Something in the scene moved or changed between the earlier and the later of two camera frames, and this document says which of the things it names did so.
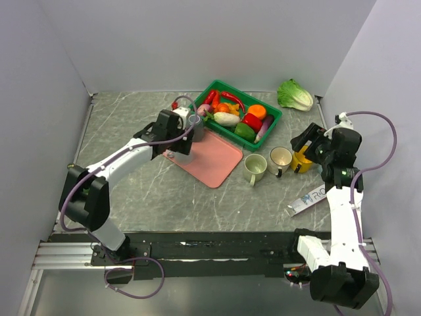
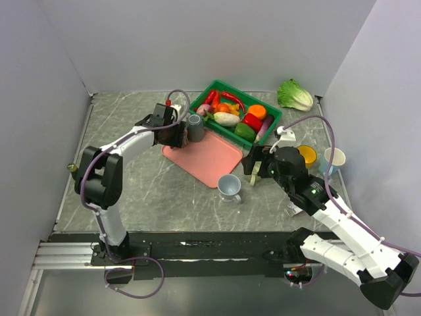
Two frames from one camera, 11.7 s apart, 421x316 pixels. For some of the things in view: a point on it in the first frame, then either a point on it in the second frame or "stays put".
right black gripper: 314,132 → 259,153
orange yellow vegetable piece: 226,107 stays put
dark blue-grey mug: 197,133 stays put
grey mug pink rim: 181,158 → 229,186
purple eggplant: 264,126 stays put
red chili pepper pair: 213,98 stays put
